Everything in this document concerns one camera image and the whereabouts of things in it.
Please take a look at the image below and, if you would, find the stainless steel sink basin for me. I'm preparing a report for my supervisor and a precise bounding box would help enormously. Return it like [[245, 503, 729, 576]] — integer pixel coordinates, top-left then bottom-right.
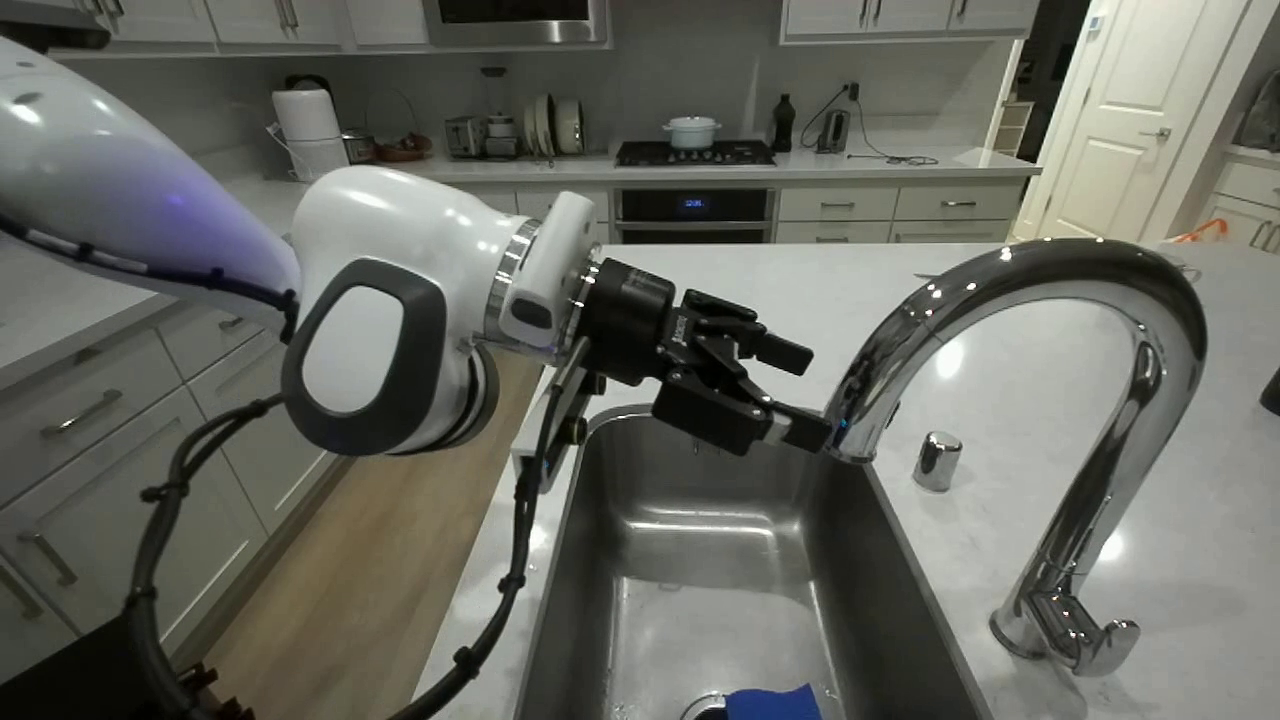
[[512, 399, 994, 720]]

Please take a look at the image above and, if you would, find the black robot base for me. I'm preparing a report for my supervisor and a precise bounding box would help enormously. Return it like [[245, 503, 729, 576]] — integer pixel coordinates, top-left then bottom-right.
[[0, 619, 255, 720]]

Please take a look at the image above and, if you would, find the white low drawer cabinet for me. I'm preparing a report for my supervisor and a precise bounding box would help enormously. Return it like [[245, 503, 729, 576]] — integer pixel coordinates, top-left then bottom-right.
[[773, 175, 1029, 249]]

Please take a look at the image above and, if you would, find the reddish fruit tray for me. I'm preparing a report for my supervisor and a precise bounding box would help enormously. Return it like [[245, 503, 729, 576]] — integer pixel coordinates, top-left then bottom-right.
[[371, 129, 437, 170]]

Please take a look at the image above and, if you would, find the chrome tap nozzle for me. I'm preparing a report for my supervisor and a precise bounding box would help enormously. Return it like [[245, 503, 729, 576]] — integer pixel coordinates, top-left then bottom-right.
[[819, 279, 943, 467]]

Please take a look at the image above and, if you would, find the small chrome countertop cap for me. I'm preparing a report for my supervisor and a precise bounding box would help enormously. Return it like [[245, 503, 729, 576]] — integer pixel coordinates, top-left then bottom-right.
[[912, 429, 968, 497]]

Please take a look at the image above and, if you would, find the long white drawer cabinet run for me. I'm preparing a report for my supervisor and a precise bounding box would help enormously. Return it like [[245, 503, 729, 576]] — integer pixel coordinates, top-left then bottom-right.
[[0, 295, 353, 687]]

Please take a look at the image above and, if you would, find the blue sponge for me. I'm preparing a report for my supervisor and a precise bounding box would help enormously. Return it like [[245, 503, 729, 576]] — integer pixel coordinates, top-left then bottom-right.
[[722, 681, 829, 720]]

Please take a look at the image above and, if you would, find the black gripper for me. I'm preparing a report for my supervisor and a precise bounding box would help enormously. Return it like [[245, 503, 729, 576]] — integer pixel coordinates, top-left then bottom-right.
[[574, 257, 842, 460]]

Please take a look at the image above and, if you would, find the sink drain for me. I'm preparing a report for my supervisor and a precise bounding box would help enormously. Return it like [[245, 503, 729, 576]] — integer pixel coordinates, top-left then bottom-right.
[[677, 687, 738, 720]]

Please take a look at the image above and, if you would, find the metal canister jar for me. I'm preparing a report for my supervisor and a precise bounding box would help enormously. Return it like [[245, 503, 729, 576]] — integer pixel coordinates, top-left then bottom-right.
[[482, 113, 524, 163], [443, 113, 490, 163]]

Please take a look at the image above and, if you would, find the white plate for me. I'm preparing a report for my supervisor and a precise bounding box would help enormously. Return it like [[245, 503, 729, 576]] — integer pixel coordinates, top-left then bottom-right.
[[520, 92, 561, 163], [551, 97, 594, 160]]

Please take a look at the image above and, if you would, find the black cable bundle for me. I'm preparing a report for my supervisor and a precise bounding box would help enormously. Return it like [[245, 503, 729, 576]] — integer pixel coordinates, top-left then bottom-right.
[[122, 338, 601, 720]]

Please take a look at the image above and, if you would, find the white paper towel roll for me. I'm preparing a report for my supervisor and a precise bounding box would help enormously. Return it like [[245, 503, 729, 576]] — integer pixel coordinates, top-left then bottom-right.
[[268, 86, 356, 187]]

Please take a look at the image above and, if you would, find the dark bottle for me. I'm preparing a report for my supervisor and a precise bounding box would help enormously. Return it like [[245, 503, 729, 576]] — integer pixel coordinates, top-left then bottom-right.
[[768, 92, 801, 158]]

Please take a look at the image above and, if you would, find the chrome gooseneck faucet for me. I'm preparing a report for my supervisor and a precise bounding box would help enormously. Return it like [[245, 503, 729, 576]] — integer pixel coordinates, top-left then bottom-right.
[[825, 238, 1212, 681]]

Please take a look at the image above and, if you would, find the built-in black oven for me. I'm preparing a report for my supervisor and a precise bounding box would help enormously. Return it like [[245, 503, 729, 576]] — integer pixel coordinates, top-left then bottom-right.
[[615, 186, 778, 249]]

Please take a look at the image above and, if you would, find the orange item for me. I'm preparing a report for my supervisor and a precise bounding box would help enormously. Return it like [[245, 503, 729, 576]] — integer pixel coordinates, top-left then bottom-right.
[[1168, 212, 1237, 252]]

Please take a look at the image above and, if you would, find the white cooking pot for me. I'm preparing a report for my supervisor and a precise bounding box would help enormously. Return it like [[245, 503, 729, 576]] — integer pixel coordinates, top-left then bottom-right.
[[662, 113, 729, 151]]

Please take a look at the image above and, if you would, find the white panel door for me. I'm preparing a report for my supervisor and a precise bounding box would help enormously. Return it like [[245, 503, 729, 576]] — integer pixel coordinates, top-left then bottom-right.
[[1035, 0, 1255, 245]]

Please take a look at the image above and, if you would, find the small dark bowl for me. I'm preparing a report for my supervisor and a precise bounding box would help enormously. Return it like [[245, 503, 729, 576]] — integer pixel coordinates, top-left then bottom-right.
[[339, 124, 382, 173]]

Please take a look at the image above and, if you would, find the white wall cabinet with handles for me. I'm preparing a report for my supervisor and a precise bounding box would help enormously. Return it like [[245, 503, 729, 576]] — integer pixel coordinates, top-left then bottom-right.
[[778, 0, 1043, 50]]

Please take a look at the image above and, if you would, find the stainless microwave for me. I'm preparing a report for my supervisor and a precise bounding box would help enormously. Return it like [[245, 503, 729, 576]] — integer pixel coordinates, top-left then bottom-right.
[[423, 0, 614, 57]]

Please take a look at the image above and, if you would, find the black gas cooktop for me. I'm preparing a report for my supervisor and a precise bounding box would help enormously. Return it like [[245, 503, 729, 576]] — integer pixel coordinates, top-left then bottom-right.
[[614, 135, 782, 173]]

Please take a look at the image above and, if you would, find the white wall cabinet row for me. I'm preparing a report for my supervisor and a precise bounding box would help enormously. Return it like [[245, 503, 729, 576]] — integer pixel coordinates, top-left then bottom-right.
[[87, 0, 431, 57]]

